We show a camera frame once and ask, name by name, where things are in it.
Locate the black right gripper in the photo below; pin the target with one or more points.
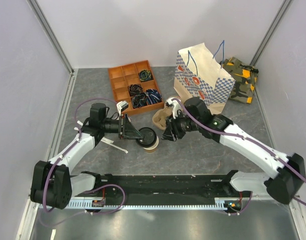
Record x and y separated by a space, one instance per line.
169 134

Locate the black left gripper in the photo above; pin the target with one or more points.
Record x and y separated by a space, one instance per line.
128 129

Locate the aluminium frame rail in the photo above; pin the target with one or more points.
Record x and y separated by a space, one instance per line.
160 190

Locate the paper cup front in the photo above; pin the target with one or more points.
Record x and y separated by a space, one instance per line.
152 148

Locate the green blue rolled sock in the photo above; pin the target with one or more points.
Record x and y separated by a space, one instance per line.
145 75

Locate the dark rolled sock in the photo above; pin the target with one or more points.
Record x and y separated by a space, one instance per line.
134 89

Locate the grey slotted cable duct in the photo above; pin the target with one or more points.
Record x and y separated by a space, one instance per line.
145 204

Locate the black patterned rolled sock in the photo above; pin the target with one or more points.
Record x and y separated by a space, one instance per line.
139 100

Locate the blue striped rolled sock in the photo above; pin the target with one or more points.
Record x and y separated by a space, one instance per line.
153 96

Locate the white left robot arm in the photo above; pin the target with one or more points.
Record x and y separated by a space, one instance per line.
67 155

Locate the camouflage cloth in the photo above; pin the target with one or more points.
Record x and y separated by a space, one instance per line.
245 77

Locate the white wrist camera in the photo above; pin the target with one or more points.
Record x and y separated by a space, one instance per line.
175 104
121 106

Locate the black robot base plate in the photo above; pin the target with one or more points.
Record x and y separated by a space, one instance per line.
171 187

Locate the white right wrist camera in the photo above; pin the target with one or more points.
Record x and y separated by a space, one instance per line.
175 104

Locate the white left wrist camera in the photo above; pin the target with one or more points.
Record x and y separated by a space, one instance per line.
121 106

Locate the cardboard cup carrier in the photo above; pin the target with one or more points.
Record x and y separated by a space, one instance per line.
159 118

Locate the wrapped straw middle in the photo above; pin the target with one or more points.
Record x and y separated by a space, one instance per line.
106 140

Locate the checkered paper takeout bag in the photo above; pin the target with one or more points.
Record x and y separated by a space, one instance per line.
198 74

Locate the orange compartment tray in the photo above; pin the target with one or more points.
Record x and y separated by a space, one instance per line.
121 77

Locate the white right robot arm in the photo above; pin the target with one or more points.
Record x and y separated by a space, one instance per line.
283 175

